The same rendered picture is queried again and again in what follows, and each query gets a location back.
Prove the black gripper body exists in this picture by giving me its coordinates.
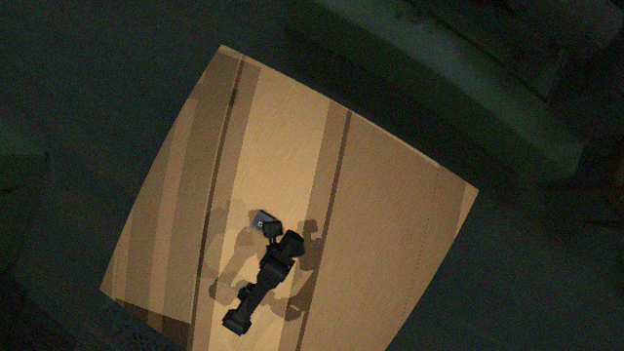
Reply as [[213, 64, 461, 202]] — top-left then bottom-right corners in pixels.
[[262, 220, 284, 251]]

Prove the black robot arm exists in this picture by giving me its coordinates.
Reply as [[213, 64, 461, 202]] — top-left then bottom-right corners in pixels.
[[222, 229, 305, 336]]

